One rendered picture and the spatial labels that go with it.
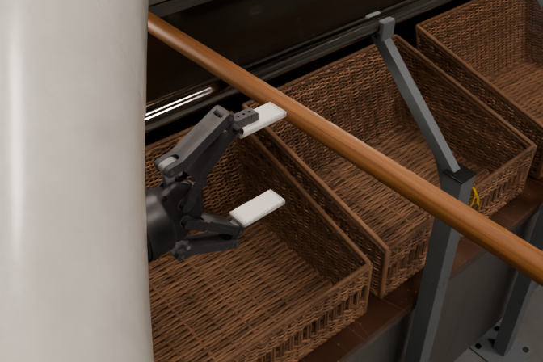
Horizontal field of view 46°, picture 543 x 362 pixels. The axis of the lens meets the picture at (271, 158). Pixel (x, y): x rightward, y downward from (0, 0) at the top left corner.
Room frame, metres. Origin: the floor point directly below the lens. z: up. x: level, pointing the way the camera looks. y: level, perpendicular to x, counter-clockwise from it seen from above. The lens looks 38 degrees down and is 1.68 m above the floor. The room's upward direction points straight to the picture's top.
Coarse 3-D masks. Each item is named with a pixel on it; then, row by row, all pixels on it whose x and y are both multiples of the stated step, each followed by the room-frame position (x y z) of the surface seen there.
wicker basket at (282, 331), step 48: (240, 144) 1.20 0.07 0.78; (240, 192) 1.18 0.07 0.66; (288, 192) 1.07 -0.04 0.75; (240, 240) 1.08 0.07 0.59; (288, 240) 1.06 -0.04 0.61; (336, 240) 0.95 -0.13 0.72; (192, 288) 0.94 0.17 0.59; (240, 288) 0.94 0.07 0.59; (288, 288) 0.94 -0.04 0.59; (336, 288) 0.82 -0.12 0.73; (192, 336) 0.81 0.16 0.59; (240, 336) 0.81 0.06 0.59; (288, 336) 0.74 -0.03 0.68
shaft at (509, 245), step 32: (160, 32) 0.94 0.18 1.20; (224, 64) 0.83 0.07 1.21; (256, 96) 0.76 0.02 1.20; (320, 128) 0.67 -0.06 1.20; (352, 160) 0.62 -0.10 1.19; (384, 160) 0.60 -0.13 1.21; (416, 192) 0.55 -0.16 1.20; (448, 224) 0.51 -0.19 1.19; (480, 224) 0.49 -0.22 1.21; (512, 256) 0.45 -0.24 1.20
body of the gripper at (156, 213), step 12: (180, 180) 0.55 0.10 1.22; (156, 192) 0.52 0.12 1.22; (168, 192) 0.52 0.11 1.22; (180, 192) 0.53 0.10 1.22; (156, 204) 0.51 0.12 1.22; (168, 204) 0.52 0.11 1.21; (156, 216) 0.49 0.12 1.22; (168, 216) 0.50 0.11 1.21; (180, 216) 0.53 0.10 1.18; (192, 216) 0.54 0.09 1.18; (156, 228) 0.49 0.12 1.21; (168, 228) 0.49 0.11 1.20; (180, 228) 0.53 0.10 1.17; (156, 240) 0.48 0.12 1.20; (168, 240) 0.49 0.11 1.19; (180, 240) 0.53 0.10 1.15; (156, 252) 0.48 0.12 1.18
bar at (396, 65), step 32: (416, 0) 1.12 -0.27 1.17; (448, 0) 1.16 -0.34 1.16; (352, 32) 1.00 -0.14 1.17; (384, 32) 1.03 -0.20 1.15; (288, 64) 0.90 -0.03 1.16; (192, 96) 0.79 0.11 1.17; (224, 96) 0.82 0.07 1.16; (416, 96) 0.98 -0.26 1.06; (448, 160) 0.90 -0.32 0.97; (448, 192) 0.88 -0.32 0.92; (448, 256) 0.87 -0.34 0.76; (416, 320) 0.89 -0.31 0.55; (512, 320) 1.18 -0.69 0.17; (416, 352) 0.87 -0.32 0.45; (480, 352) 1.19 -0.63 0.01; (512, 352) 1.19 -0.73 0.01
